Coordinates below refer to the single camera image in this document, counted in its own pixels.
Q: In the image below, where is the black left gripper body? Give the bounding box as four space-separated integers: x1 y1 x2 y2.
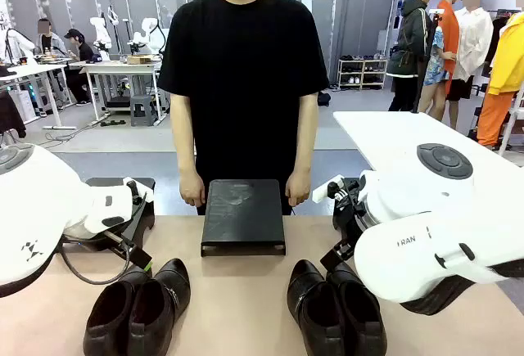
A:
120 203 146 251

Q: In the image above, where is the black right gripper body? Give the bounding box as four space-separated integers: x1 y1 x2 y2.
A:
332 181 366 251

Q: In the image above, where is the black textured shoe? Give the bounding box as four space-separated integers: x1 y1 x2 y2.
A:
83 265 153 356
128 257 192 356

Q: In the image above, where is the person left forearm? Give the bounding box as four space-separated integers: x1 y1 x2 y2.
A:
291 92 321 177

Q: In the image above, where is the person right forearm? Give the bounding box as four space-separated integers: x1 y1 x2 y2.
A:
169 92 201 177

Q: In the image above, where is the person torso black t-shirt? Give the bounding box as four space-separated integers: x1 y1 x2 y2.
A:
157 0 331 216

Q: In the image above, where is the seated person with black cap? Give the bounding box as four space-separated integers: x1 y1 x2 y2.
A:
62 27 98 107

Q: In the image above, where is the seated person in grey top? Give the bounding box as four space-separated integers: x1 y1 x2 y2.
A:
35 18 69 61

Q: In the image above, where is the person left hand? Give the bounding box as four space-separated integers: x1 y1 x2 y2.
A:
284 170 314 207

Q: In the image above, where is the person right hand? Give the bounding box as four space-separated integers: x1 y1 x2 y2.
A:
178 170 207 209

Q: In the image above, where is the grey plastic stool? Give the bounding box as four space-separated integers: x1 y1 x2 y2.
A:
129 94 160 128

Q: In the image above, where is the white shoe rack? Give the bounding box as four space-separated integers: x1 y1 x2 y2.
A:
337 56 388 92

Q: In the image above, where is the white desk with box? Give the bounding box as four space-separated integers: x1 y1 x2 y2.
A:
79 60 168 124

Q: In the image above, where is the black jacket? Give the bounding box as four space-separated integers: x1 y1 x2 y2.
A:
0 88 28 141

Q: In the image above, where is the mannequin in dark green jacket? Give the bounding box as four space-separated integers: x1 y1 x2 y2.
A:
386 0 436 113

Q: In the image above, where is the mannequin in orange shirt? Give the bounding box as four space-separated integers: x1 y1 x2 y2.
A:
417 0 463 123

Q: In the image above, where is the figure in white shirt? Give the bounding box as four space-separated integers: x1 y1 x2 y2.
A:
446 0 495 131

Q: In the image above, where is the mannequin in yellow hoodie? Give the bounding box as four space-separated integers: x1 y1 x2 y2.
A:
476 0 524 149

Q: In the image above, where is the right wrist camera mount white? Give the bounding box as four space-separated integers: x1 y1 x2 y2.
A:
312 174 346 205

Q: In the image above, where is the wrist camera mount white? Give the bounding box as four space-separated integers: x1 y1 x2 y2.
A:
121 176 156 205
312 174 346 205

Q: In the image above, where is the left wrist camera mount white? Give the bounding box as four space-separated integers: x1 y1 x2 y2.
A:
121 176 156 205

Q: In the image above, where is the black cable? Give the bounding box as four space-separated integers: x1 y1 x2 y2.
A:
59 228 138 286

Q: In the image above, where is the black braided cable sleeve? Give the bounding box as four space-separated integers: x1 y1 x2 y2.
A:
400 264 524 317

